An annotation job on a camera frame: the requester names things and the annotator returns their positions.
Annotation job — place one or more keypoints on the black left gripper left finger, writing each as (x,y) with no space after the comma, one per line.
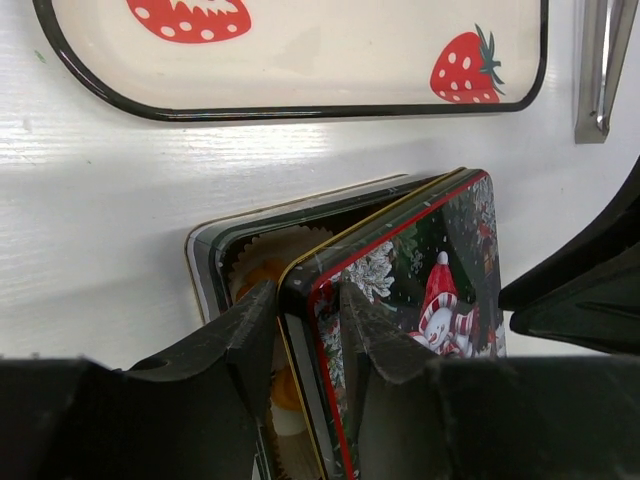
(190,411)

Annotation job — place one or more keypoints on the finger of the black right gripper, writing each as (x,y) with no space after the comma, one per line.
(587,293)

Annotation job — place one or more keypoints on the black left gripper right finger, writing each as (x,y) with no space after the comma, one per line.
(475,415)

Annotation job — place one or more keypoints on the orange cookie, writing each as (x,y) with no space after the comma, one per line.
(284,392)
(269,269)

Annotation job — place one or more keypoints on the gold tin lid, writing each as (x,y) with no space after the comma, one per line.
(427,263)

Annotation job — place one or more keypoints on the metal tongs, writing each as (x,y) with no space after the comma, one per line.
(606,31)

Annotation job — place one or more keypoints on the white paper cup front-left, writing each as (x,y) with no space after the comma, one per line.
(295,451)

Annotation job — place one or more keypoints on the square gold cookie tin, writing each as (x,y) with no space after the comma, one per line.
(212,248)

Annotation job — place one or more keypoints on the white paper cup back-left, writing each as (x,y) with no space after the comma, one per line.
(287,244)

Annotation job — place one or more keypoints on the strawberry print tray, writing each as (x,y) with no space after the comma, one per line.
(188,61)

